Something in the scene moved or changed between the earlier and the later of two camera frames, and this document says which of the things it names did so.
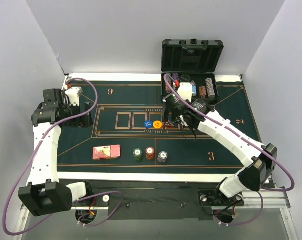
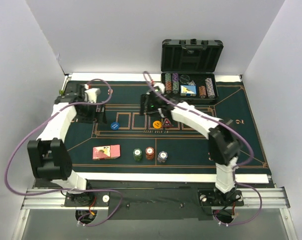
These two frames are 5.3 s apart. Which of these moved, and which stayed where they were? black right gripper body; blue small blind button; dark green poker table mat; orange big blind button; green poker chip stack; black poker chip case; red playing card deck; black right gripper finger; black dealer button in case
Moved: blue small blind button; black right gripper finger; black right gripper body
Stayed: red playing card deck; orange big blind button; green poker chip stack; dark green poker table mat; black dealer button in case; black poker chip case
